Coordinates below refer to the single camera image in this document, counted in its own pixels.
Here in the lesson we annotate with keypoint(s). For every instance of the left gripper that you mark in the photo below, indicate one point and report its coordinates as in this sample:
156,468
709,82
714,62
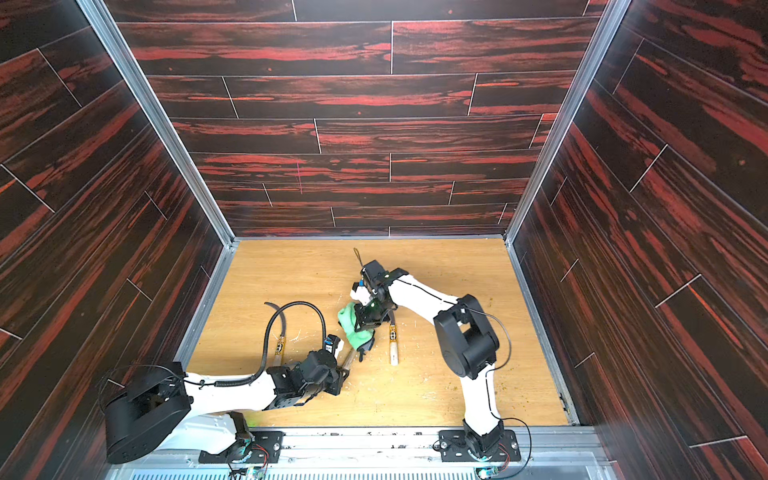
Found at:
339,378

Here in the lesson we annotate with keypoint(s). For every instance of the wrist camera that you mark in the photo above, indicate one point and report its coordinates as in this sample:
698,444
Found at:
334,345
360,293

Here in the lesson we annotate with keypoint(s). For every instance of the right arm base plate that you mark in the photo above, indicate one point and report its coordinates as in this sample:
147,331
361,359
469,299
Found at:
457,445

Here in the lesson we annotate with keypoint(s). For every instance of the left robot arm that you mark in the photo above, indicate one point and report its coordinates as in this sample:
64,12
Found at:
169,409

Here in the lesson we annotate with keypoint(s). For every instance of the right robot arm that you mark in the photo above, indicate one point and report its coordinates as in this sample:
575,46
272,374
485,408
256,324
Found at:
467,341

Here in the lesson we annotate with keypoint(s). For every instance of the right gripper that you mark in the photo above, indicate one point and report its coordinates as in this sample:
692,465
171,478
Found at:
369,312

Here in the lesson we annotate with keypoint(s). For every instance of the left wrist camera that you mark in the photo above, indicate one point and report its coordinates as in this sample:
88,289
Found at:
334,345

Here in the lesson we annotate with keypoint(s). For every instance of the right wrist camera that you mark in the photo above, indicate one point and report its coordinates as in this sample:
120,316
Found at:
360,293

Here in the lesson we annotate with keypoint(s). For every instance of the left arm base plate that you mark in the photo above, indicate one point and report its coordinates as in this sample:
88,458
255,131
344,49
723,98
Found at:
263,448

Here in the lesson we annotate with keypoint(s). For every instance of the green and black rag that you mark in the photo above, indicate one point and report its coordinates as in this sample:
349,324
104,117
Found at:
360,341

